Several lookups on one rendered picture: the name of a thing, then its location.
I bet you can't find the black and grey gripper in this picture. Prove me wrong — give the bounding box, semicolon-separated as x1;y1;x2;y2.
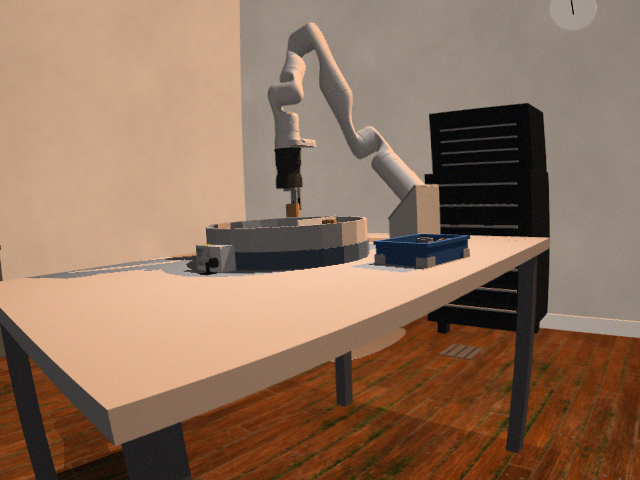
274;131;316;210

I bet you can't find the blue crate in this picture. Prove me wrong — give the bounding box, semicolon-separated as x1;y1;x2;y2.
373;234;470;268

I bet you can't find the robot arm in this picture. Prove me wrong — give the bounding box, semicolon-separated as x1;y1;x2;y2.
268;23;424;201

